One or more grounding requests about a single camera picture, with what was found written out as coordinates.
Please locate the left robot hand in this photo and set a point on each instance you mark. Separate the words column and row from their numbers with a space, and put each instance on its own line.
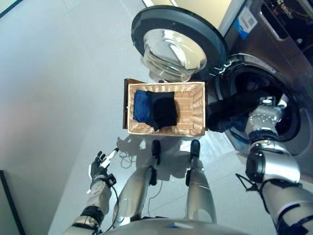
column 97, row 167

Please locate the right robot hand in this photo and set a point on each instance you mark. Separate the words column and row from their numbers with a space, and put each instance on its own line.
column 268, row 101

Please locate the black garment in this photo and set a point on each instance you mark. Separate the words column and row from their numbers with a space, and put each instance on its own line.
column 227, row 110

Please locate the blue garment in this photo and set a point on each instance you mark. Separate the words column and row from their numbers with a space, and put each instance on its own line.
column 139, row 105

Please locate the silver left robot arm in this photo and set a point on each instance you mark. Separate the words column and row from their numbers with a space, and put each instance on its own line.
column 97, row 198

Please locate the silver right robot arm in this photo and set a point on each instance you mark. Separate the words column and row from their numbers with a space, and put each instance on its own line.
column 274, row 159

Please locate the grey front-load washing machine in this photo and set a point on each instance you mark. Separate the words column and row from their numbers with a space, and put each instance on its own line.
column 274, row 61

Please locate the silver left robot leg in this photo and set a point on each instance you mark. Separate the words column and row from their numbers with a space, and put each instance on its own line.
column 134, row 191

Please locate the rectangular wicker laundry basket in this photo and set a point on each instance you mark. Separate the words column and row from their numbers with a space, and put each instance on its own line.
column 188, row 110

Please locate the blue white energy label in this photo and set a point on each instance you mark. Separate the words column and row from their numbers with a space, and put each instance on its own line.
column 244, row 23

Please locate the charcoal folded garment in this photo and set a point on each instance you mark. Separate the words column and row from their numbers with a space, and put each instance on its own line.
column 163, row 110

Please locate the grey robot torso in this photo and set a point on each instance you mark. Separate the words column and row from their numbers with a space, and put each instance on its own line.
column 171, row 226

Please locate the round glass washer door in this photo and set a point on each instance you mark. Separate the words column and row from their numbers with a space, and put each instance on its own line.
column 176, row 31

